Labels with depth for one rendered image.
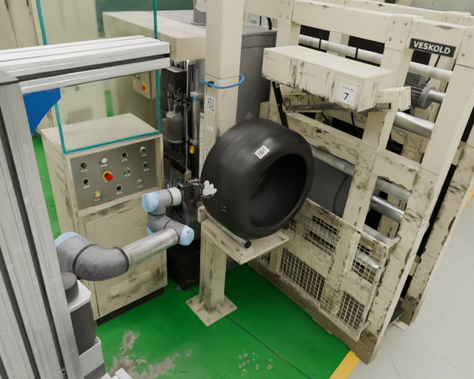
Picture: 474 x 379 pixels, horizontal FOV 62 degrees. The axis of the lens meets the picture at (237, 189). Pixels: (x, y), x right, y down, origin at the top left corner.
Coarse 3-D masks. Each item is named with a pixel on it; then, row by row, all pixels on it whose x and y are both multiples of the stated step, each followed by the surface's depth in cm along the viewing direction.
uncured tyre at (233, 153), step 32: (256, 128) 185; (288, 128) 195; (224, 160) 180; (256, 160) 174; (288, 160) 223; (224, 192) 178; (256, 192) 228; (288, 192) 224; (224, 224) 191; (256, 224) 217
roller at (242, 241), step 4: (208, 216) 222; (212, 220) 220; (216, 220) 217; (216, 224) 218; (220, 224) 215; (220, 228) 215; (224, 228) 212; (228, 232) 210; (232, 236) 208; (236, 236) 206; (236, 240) 206; (240, 240) 204; (244, 240) 203; (248, 240) 203; (244, 244) 202; (248, 244) 203
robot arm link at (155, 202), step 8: (152, 192) 160; (160, 192) 160; (168, 192) 162; (144, 200) 158; (152, 200) 156; (160, 200) 158; (168, 200) 161; (144, 208) 159; (152, 208) 157; (160, 208) 160
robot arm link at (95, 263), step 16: (176, 224) 158; (144, 240) 142; (160, 240) 146; (176, 240) 153; (192, 240) 160; (80, 256) 125; (96, 256) 125; (112, 256) 128; (128, 256) 132; (144, 256) 139; (80, 272) 125; (96, 272) 125; (112, 272) 127
